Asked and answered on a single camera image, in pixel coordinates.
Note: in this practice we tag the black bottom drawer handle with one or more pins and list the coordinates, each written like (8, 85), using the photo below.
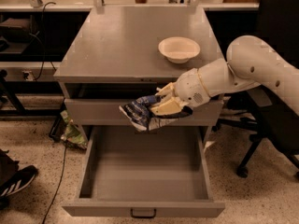
(143, 213)

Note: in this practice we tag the black white-striped sneaker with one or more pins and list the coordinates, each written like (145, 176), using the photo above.
(22, 179)

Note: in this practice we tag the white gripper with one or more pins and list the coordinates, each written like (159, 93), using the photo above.
(189, 88)

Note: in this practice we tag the blue chip bag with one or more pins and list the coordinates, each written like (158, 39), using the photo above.
(143, 119)

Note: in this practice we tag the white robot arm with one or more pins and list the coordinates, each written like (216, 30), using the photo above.
(249, 62)

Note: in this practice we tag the open grey bottom drawer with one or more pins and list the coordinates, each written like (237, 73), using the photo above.
(163, 170)

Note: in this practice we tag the grey drawer cabinet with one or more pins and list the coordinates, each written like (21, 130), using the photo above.
(115, 53)

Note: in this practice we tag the wall power outlet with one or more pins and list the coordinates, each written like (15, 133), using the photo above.
(28, 75)

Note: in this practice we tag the green snack bag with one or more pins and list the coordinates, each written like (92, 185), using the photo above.
(72, 136)

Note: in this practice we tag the white paper bowl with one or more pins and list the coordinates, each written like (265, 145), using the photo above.
(178, 49)

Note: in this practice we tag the black office chair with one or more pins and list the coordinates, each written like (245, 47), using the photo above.
(278, 26)

